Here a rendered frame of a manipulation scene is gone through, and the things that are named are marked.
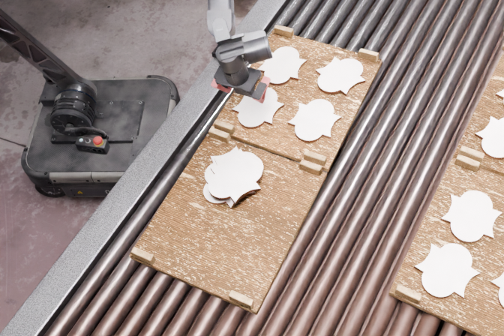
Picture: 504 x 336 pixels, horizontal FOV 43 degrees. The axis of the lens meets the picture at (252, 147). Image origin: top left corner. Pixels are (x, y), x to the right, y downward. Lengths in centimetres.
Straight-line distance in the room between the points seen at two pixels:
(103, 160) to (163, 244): 112
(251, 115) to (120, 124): 107
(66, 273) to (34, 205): 132
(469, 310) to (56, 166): 177
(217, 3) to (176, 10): 202
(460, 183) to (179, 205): 70
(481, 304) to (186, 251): 69
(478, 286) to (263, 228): 51
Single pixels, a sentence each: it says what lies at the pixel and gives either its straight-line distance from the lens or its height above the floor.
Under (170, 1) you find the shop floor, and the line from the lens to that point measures 361.
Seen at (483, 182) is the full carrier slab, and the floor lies 94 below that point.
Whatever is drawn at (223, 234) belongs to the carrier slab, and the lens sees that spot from 160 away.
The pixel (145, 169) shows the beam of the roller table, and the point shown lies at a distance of 177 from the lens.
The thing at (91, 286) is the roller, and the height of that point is 92.
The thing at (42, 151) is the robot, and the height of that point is 24.
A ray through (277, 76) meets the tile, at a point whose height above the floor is 95.
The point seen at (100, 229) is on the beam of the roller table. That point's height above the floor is 92.
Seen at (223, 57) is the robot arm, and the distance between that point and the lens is 151.
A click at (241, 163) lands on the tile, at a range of 164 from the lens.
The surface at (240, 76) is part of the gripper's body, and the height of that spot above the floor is 118.
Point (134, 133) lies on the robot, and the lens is 270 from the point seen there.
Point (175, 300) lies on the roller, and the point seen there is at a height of 91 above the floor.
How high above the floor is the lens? 234
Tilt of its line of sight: 54 degrees down
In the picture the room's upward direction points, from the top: 9 degrees counter-clockwise
